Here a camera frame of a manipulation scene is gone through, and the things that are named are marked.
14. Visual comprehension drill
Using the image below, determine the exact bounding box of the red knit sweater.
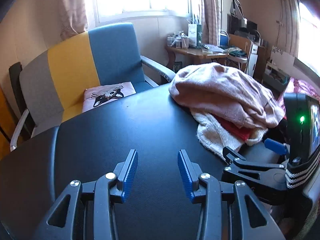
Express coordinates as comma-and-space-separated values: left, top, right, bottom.
217, 116, 251, 141

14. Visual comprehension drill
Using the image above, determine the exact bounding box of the pink dog print cushion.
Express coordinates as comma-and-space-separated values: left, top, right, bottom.
82, 81, 137, 113

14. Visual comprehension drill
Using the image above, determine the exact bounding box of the white cabinet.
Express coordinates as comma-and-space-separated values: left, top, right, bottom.
247, 42, 258, 78

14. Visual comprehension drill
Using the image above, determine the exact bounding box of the group of small desk jars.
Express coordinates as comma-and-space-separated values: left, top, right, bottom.
167, 35, 190, 49

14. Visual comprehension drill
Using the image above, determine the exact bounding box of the pink knit sweater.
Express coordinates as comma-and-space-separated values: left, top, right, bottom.
169, 62, 285, 128

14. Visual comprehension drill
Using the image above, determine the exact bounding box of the wooden desk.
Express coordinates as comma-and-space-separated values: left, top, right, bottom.
165, 44, 248, 73

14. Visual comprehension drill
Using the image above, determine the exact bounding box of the white knit sweater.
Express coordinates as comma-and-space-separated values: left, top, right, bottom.
196, 112, 269, 161

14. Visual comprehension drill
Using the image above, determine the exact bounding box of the black monitor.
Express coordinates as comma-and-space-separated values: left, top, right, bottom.
229, 14, 258, 37

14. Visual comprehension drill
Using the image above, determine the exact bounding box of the grey yellow blue sofa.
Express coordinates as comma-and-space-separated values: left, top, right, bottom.
9, 22, 177, 153

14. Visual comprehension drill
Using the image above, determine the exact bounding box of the pink curtain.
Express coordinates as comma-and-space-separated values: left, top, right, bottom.
59, 0, 88, 40
200, 0, 223, 47

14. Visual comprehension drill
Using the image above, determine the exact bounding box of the purple floral blanket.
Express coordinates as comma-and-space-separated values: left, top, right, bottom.
282, 77, 320, 101

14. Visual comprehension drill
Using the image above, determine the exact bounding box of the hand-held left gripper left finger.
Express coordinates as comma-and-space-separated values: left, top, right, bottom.
32, 149, 139, 240

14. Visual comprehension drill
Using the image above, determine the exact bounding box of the side window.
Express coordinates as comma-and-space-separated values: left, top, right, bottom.
298, 2, 320, 64

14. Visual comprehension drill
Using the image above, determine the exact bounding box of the white green paper bag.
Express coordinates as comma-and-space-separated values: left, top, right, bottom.
187, 22, 203, 49

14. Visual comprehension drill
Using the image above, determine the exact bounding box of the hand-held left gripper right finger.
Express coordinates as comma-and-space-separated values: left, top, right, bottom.
177, 149, 285, 240

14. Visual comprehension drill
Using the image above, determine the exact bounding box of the green cloth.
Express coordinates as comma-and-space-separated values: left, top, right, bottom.
229, 49, 247, 58

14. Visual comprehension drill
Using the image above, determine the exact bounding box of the dark chair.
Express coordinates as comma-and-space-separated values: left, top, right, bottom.
9, 62, 33, 141

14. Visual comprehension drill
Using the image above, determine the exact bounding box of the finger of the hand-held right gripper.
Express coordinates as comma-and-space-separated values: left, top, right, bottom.
264, 138, 288, 156
221, 146, 288, 201

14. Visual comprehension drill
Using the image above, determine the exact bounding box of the blue backed chair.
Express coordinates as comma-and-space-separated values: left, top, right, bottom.
219, 29, 230, 47

